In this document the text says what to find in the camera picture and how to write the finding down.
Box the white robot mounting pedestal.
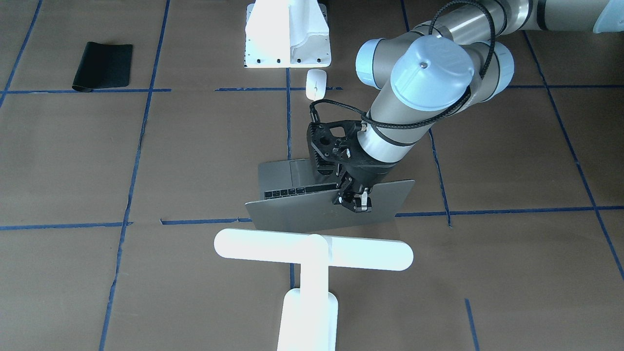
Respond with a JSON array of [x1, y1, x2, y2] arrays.
[[244, 0, 332, 69]]

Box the black mouse pad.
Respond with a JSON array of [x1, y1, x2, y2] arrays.
[[72, 41, 134, 93]]

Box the grey laptop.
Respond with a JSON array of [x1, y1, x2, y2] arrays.
[[245, 158, 415, 233]]

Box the white desk lamp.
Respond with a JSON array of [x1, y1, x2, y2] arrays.
[[214, 228, 414, 351]]

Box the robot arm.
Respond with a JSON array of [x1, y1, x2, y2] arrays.
[[334, 0, 623, 213]]

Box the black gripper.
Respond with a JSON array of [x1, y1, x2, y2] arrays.
[[332, 161, 396, 213]]

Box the white computer mouse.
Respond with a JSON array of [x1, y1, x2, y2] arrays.
[[305, 69, 327, 101]]

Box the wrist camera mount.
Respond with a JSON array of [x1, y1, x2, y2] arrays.
[[306, 120, 365, 177]]

